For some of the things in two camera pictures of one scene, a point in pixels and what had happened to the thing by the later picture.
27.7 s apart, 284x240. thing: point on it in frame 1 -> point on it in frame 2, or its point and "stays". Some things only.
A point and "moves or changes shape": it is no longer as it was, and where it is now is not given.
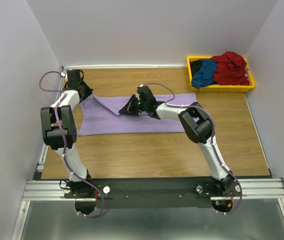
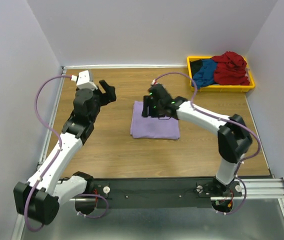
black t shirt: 195,65 stays
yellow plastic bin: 219,88 stays
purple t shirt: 101,115 moves or changes shape
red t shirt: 230,69 stays
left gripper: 89,90 -> 109,96
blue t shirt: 205,75 stays
